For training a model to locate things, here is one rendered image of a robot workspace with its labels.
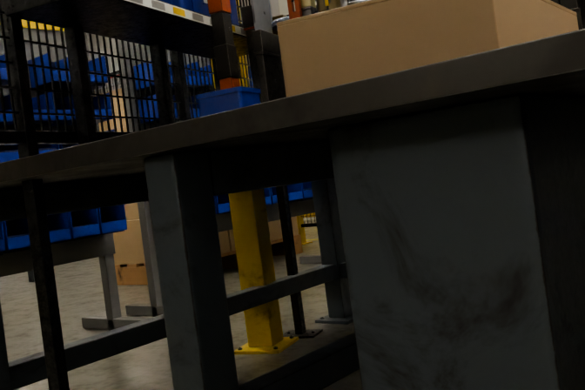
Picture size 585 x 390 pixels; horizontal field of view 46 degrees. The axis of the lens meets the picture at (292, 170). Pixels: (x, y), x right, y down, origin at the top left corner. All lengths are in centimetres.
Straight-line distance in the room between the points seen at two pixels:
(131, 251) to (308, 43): 402
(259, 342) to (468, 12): 183
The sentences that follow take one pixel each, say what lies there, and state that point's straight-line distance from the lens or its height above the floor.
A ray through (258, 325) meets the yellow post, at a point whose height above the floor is 9.
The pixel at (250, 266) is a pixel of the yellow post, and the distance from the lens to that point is 246.
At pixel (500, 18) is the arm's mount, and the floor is 75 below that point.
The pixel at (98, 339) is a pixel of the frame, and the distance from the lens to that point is 199.
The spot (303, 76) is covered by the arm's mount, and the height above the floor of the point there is 73.
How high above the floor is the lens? 59
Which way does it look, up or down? 1 degrees up
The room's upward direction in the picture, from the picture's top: 8 degrees counter-clockwise
